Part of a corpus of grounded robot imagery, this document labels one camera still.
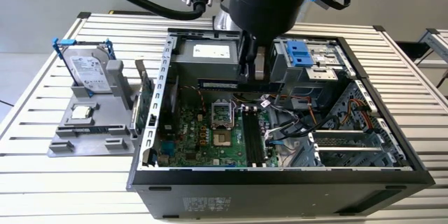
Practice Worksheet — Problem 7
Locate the blue plastic bay latch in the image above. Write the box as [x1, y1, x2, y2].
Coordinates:
[286, 40, 314, 68]

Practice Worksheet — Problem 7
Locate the green motherboard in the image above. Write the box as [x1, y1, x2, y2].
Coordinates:
[158, 87, 282, 168]

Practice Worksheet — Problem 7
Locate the green RAM stick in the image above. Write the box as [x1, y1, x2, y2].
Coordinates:
[198, 78, 286, 94]
[58, 126, 127, 133]

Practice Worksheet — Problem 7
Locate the black wire bundle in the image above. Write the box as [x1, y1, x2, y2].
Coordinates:
[272, 113, 339, 141]

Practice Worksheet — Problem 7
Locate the metal slat side table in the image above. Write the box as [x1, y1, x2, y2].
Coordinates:
[415, 28, 448, 88]

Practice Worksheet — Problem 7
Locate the perforated metal disk bay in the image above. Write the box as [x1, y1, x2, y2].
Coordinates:
[307, 129, 412, 168]

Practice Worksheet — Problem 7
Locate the thin orange wire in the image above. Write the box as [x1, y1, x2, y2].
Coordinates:
[306, 95, 318, 125]

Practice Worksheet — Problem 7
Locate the black case fan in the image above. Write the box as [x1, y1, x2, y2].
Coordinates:
[163, 74, 182, 116]

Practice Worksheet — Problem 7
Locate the grey power supply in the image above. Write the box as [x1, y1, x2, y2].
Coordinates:
[174, 39, 243, 99]

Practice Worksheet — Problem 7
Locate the CPU socket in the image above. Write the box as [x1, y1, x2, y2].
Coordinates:
[212, 126, 235, 148]

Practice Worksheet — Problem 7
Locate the green graphics card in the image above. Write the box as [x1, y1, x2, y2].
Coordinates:
[128, 59, 156, 137]

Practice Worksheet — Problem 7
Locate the blue disk carrier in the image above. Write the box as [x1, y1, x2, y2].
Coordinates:
[51, 37, 118, 98]

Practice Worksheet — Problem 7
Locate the black PC case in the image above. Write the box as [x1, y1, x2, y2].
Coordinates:
[126, 27, 438, 220]

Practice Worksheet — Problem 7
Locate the twisted red black wire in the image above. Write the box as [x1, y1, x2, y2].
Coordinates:
[179, 87, 207, 112]

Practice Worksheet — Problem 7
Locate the grey parts rack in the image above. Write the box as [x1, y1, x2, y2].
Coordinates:
[47, 60, 155, 158]

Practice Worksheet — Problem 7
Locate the metal socket cover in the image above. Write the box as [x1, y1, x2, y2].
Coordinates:
[211, 99, 235, 128]

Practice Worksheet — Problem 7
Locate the flat orange data wire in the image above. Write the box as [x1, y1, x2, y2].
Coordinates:
[344, 99, 375, 133]

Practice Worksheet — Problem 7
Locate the silver hard disk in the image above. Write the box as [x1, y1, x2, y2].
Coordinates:
[62, 47, 115, 94]

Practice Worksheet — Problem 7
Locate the black RAM slot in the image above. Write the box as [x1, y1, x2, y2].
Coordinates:
[243, 106, 259, 167]
[251, 106, 268, 167]

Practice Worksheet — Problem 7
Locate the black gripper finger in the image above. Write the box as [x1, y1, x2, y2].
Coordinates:
[238, 31, 271, 88]

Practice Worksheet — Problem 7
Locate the silver CPU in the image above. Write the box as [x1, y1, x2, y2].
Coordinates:
[71, 105, 94, 119]

